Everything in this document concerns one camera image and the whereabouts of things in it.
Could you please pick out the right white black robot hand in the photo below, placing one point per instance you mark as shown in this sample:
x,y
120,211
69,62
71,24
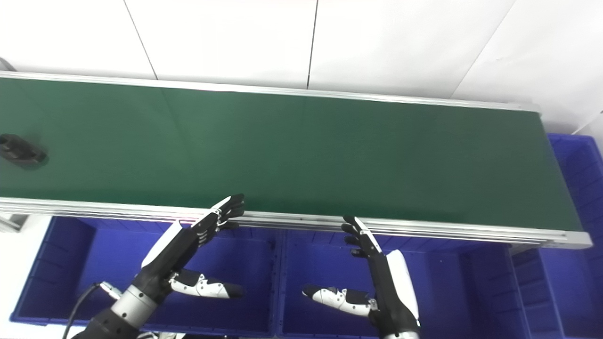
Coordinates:
x,y
391,292

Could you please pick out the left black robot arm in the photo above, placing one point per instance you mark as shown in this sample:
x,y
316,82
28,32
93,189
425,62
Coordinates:
x,y
127,310

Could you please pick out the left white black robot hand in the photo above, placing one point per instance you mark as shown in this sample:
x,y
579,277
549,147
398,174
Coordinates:
x,y
172,256

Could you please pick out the green conveyor belt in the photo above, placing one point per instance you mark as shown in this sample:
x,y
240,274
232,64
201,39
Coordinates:
x,y
301,150

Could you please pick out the blue plastic bin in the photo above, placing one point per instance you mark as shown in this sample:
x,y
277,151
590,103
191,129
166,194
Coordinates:
x,y
85,268
574,282
447,292

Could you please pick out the grey conveyor end housing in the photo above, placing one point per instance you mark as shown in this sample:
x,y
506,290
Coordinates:
x,y
5,65

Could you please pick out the aluminium conveyor support leg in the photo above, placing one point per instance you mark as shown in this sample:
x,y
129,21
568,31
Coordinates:
x,y
10,222

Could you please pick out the black metal part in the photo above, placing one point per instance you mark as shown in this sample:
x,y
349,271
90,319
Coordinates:
x,y
20,150

